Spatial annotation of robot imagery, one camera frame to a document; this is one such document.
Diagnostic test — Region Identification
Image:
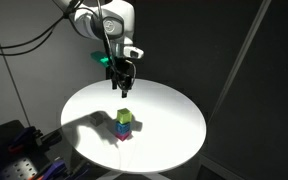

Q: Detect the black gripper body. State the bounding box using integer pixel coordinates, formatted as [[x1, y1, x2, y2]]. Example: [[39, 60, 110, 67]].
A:
[[110, 57, 135, 88]]

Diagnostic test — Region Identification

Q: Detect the green block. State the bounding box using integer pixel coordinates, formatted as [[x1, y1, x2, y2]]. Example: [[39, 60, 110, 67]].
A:
[[117, 108, 132, 124]]

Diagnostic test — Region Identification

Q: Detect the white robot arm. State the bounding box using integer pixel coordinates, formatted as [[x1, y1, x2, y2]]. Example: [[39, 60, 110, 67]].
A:
[[53, 0, 144, 98]]

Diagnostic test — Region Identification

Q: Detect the blue block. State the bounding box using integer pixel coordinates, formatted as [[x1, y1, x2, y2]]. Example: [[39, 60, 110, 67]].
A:
[[115, 121, 130, 134]]

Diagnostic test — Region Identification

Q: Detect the pink block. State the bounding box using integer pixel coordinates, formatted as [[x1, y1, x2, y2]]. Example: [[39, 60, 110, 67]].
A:
[[115, 131, 131, 141]]

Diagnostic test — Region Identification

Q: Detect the small grey cube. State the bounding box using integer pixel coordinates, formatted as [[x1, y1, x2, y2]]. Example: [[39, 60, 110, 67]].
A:
[[90, 112, 104, 126]]

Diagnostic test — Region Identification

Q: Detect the blue orange spring clamp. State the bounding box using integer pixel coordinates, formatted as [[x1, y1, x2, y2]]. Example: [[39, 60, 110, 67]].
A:
[[8, 126, 43, 153], [31, 160, 66, 180]]

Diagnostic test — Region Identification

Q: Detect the black perforated breadboard plate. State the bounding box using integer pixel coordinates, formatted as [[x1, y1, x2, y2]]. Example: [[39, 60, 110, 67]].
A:
[[0, 157, 38, 180]]

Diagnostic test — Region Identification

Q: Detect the green wrist camera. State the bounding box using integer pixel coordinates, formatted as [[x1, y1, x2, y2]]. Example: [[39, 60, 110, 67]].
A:
[[91, 51, 113, 68]]

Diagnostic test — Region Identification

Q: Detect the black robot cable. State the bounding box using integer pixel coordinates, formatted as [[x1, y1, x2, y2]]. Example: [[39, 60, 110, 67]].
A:
[[0, 0, 82, 57]]

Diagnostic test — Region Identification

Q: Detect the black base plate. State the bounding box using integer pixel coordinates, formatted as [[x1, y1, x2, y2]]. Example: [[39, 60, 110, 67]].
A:
[[0, 120, 91, 180]]

